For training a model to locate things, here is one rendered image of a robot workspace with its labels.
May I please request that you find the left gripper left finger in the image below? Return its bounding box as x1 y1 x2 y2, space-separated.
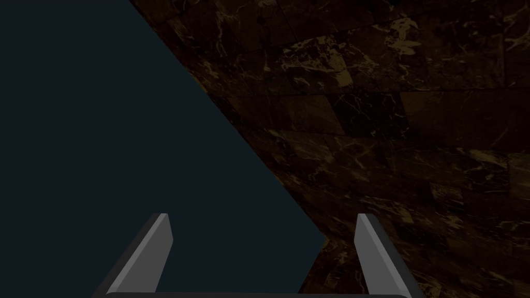
93 213 174 295

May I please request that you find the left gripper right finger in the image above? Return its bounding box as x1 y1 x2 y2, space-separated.
354 213 427 298

